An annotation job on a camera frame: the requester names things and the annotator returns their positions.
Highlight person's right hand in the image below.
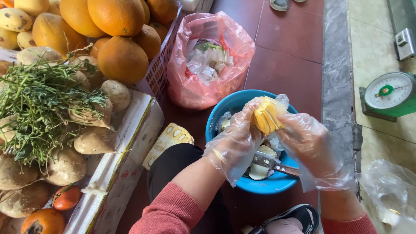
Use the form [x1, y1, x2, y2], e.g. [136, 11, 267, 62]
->
[275, 113, 355, 193]

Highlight person's left hand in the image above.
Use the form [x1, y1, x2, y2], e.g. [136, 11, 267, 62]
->
[202, 97, 265, 188]

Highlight yellow jackfruit piece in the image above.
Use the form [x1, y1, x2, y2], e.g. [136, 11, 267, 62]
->
[253, 96, 287, 136]

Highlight white jackfruit scraps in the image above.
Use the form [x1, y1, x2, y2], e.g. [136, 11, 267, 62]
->
[218, 112, 283, 181]

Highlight blue plastic bowl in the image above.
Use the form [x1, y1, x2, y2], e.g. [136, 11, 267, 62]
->
[205, 90, 300, 195]

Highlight pink plastic waste bag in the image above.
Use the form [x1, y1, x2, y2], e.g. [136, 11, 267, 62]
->
[167, 11, 256, 110]

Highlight cut jackfruit chunk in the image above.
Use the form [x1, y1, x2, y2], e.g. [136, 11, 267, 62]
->
[142, 122, 195, 170]

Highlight person's black trouser leg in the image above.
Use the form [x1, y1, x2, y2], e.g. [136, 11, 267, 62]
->
[146, 143, 235, 234]

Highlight black sandal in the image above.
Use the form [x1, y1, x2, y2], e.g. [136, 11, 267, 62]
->
[249, 204, 320, 234]

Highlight person's foot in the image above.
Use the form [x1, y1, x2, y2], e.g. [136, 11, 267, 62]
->
[265, 210, 315, 234]

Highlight white plastic mesh basket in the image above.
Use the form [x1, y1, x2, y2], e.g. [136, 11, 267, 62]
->
[136, 2, 183, 102]

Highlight green dial weighing scale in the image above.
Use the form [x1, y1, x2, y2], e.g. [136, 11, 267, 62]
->
[359, 72, 416, 123]

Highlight clear plastic bag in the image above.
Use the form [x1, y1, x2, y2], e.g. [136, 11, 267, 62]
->
[355, 159, 416, 234]

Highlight white plastic bag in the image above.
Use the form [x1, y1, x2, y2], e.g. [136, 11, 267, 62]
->
[180, 0, 214, 14]

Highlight white foam box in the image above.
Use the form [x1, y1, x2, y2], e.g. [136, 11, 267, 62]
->
[63, 90, 165, 234]

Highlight pile of large orange fruits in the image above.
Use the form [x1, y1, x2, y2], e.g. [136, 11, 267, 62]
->
[0, 0, 179, 84]

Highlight pile of brown jicama roots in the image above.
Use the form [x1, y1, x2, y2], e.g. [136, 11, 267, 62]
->
[0, 46, 132, 219]

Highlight small orange persimmon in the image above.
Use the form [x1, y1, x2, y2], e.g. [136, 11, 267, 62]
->
[53, 185, 82, 211]
[21, 208, 65, 234]

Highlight bunch of green herbs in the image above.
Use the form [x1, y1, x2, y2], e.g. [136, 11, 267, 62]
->
[0, 49, 108, 166]

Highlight spotted yellow mango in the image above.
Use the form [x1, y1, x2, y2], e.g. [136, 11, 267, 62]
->
[0, 28, 19, 50]
[17, 31, 37, 50]
[0, 8, 33, 32]

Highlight knife with wooden handle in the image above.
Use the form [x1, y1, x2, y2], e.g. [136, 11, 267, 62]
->
[250, 151, 300, 178]

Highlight metal door bracket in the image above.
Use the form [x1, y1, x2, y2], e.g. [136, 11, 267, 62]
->
[394, 28, 416, 61]

